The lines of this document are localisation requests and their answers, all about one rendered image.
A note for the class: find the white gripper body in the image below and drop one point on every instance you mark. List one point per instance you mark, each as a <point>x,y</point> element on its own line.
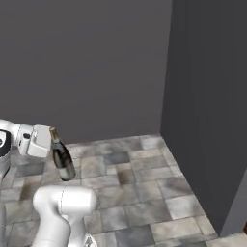
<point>40,141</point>

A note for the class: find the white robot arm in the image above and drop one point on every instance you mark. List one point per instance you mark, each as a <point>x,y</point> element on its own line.
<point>58,205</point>

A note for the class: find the dark green wine bottle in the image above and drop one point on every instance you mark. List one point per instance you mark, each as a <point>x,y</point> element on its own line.
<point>62,159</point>

